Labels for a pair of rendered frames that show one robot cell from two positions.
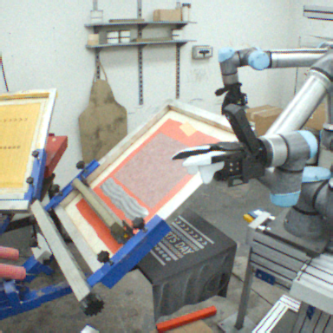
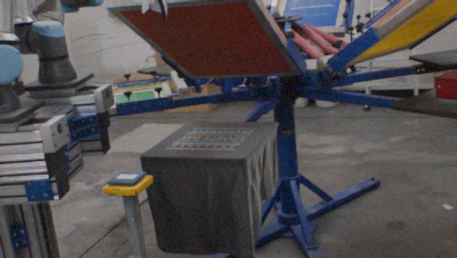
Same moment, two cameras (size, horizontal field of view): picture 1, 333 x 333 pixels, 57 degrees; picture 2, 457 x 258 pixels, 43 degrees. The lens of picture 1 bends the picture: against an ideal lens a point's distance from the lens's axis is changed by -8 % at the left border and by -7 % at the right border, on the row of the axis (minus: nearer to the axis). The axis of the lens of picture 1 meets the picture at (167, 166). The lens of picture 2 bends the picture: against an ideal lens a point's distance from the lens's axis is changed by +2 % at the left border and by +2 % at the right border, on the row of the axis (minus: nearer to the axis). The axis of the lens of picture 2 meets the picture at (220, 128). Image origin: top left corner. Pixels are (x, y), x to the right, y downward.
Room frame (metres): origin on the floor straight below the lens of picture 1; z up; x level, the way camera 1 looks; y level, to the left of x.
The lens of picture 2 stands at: (3.24, -1.28, 1.64)
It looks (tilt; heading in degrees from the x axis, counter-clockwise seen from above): 16 degrees down; 146
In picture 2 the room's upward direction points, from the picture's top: 6 degrees counter-clockwise
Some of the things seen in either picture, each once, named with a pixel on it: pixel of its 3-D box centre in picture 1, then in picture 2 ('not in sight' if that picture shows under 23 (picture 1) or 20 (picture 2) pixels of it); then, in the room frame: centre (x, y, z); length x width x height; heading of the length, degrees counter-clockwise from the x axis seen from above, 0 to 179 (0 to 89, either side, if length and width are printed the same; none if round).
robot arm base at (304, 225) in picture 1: (305, 215); (55, 67); (0.95, -0.50, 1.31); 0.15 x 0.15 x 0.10
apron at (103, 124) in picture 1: (102, 112); not in sight; (3.21, 0.65, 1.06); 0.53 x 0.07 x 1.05; 123
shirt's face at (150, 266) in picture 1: (171, 238); (212, 138); (1.31, -0.02, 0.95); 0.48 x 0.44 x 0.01; 123
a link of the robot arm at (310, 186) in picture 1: (313, 187); (48, 38); (0.94, -0.50, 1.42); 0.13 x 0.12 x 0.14; 23
